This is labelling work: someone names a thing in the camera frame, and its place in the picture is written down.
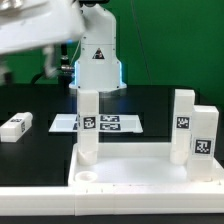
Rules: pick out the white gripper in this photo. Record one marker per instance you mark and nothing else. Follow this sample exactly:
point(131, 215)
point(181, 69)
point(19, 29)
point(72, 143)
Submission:
point(26, 24)

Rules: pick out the white desk tabletop tray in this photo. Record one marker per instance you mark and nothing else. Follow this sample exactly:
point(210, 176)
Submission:
point(139, 164)

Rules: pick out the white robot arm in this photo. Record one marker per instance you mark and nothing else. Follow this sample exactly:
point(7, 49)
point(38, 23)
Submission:
point(97, 67)

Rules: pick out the fiducial marker sheet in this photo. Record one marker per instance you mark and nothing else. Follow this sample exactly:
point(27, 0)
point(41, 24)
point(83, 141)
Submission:
point(67, 123)

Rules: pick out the white L-shaped fence bar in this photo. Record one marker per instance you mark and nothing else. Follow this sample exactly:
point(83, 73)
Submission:
point(111, 200)

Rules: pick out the black camera stand pole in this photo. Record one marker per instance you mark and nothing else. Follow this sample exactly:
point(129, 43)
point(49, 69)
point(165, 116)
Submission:
point(64, 55)

